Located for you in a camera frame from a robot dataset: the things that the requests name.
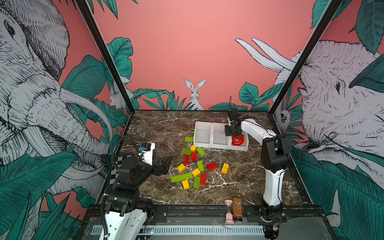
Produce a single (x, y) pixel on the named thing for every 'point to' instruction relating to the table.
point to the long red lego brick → (187, 159)
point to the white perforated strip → (194, 230)
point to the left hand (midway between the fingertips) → (164, 153)
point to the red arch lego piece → (238, 141)
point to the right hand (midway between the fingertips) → (227, 130)
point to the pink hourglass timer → (229, 219)
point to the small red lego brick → (194, 155)
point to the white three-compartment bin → (211, 134)
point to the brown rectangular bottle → (237, 207)
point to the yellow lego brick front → (185, 184)
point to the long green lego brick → (181, 177)
